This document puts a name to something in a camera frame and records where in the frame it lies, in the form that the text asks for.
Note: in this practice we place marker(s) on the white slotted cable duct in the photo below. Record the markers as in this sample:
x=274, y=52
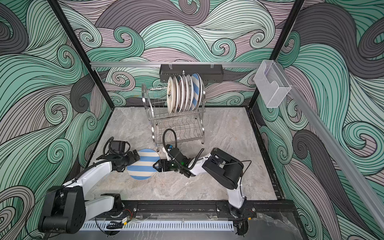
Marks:
x=161, y=226

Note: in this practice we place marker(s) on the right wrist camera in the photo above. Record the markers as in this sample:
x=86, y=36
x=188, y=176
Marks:
x=166, y=150

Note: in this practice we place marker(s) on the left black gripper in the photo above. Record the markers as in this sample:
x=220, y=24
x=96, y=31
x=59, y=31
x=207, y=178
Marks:
x=132, y=159

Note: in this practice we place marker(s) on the white plate cloud emblem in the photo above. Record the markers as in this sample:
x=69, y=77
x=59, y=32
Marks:
x=191, y=93

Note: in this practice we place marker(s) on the orange sun plate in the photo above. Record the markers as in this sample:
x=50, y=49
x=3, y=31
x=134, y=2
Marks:
x=177, y=92

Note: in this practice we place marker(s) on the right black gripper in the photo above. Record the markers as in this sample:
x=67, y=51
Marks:
x=159, y=162

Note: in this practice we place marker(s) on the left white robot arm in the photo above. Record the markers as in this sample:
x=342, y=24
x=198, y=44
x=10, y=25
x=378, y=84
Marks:
x=65, y=209

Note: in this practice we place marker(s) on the green rimmed white plate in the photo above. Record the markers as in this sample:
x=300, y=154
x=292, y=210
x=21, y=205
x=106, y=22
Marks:
x=182, y=93

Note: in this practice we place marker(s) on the steel wire dish rack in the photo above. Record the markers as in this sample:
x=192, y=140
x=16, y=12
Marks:
x=168, y=128

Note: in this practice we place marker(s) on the clear acrylic wall box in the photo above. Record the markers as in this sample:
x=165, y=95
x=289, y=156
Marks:
x=272, y=83

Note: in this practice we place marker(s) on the aluminium wall rail back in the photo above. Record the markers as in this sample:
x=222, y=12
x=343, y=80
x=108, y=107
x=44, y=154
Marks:
x=134, y=64

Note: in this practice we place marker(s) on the aluminium wall rail right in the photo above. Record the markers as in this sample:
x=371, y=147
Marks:
x=302, y=92

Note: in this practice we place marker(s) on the white plate black squiggle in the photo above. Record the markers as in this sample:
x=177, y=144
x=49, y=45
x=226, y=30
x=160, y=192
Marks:
x=171, y=95

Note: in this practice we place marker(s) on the blue striped plate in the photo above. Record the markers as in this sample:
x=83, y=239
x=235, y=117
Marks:
x=143, y=169
x=197, y=94

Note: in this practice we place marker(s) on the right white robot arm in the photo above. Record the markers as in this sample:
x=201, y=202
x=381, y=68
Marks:
x=221, y=166

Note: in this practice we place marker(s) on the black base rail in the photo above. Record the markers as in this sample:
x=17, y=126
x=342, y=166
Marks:
x=209, y=206

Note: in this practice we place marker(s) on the white plate red characters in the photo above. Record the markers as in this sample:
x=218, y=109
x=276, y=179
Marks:
x=187, y=92

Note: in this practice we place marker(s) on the aluminium wall rail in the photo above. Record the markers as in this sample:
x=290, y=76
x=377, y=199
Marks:
x=134, y=64
x=302, y=92

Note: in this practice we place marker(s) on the black perforated wall shelf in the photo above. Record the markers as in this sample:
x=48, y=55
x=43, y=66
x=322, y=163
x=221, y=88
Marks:
x=208, y=74

